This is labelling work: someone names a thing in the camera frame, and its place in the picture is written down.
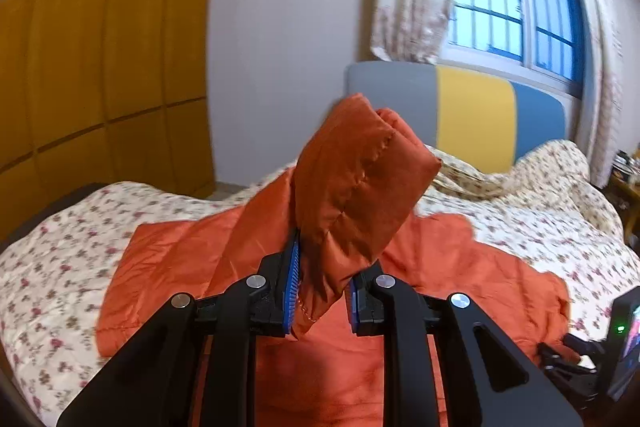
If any orange padded jacket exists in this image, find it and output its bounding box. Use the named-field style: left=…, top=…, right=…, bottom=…
left=96, top=94, right=570, bottom=426

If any floral bed quilt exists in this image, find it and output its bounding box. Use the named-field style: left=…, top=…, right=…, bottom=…
left=1, top=141, right=639, bottom=426

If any wooden bedside table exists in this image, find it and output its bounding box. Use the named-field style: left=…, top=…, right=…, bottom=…
left=604, top=150, right=639, bottom=254

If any grey yellow blue headboard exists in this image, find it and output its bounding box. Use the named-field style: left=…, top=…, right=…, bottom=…
left=345, top=61, right=567, bottom=173

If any right floral curtain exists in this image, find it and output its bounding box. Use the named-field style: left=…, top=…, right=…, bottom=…
left=575, top=0, right=632, bottom=187

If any wooden wardrobe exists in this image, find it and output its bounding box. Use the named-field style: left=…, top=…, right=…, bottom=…
left=1, top=0, right=215, bottom=244

